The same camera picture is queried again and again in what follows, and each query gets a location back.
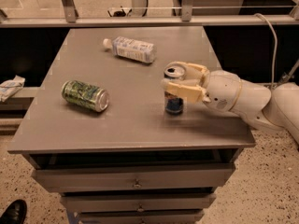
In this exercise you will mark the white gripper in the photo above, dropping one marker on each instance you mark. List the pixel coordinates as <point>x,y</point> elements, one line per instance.
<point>222,90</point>

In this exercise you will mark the silver blue redbull can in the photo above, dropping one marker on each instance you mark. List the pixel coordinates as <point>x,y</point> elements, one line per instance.
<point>173,104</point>

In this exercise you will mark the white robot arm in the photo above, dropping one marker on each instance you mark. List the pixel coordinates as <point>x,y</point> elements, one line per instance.
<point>264,109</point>

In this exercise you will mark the green soda can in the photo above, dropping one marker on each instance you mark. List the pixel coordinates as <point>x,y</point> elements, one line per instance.
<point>85,95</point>

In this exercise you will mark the clear plastic water bottle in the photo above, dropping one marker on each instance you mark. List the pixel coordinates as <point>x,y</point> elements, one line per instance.
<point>131,49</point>

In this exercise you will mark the grey drawer cabinet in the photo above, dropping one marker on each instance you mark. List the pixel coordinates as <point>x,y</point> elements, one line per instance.
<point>135,129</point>

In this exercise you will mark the bottom grey drawer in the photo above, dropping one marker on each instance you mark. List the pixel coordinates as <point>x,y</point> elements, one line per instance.
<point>147,217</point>

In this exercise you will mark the grey drawer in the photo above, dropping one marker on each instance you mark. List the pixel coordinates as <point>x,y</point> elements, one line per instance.
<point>137,202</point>
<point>134,177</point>
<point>147,217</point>

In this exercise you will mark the top grey drawer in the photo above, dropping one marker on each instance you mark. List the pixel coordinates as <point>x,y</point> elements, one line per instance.
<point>134,177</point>

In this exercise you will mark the middle grey drawer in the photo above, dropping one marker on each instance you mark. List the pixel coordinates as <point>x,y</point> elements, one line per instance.
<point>137,202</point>

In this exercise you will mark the white crumpled packet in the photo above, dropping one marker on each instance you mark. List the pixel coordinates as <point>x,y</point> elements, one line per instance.
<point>9,87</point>

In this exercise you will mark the black shoe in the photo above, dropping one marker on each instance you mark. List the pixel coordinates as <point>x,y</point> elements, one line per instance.
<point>15,213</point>

